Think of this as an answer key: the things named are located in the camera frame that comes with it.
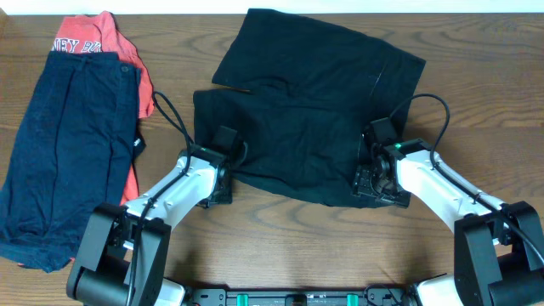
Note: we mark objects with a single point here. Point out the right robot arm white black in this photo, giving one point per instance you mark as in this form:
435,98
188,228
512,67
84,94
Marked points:
498,247

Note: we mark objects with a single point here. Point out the red printed t-shirt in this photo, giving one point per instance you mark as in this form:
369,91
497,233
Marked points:
102,38

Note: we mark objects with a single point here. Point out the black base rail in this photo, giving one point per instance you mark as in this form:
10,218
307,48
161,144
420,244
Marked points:
371,296

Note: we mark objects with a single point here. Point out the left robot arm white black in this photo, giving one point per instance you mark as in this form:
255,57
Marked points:
122,256

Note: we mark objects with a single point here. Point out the black shorts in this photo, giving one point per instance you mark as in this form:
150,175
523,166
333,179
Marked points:
300,92

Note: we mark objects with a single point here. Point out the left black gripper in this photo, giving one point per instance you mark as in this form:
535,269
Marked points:
222,189

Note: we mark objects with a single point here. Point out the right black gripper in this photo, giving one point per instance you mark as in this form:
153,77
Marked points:
378,192

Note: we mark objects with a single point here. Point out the navy blue shorts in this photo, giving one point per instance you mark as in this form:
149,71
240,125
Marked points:
40,228

